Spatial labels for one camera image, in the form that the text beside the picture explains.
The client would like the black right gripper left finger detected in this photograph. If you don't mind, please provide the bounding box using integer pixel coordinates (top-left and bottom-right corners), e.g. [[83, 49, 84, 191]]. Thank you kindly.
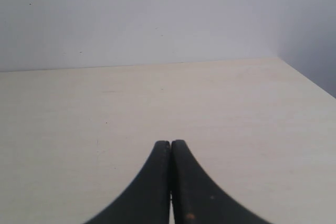
[[87, 141, 170, 223]]

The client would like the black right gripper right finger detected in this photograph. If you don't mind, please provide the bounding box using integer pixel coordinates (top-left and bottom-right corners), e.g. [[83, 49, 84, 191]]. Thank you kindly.
[[171, 140, 268, 224]]

